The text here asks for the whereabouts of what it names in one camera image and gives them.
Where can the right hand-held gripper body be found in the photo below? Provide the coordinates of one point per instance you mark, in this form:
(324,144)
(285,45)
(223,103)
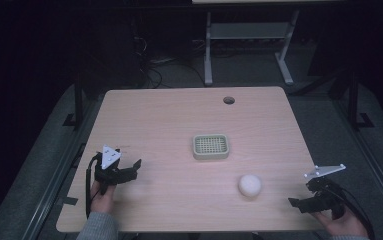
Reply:
(325,193)

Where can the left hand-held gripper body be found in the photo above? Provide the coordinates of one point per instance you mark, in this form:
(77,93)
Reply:
(109,159)

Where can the round white soap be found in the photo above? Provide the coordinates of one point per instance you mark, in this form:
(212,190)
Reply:
(249,185)

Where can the green soap dish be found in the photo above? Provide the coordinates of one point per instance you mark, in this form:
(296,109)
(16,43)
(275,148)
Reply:
(211,146)

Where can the person's right hand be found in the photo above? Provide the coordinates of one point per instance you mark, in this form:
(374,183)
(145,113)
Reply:
(344,224)

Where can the person's left hand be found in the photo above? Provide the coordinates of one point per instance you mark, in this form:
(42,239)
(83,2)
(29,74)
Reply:
(103,201)

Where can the black tape strip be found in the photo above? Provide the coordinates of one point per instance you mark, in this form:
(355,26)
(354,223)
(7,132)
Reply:
(67,201)

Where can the black metal stand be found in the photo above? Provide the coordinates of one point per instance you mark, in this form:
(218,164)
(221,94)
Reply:
(78,100)
(354,100)

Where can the metal floor rail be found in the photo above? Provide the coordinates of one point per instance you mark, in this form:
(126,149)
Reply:
(57,166)
(372,160)

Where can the white metal desk frame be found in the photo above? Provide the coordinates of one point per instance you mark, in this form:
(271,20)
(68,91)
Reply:
(249,31)

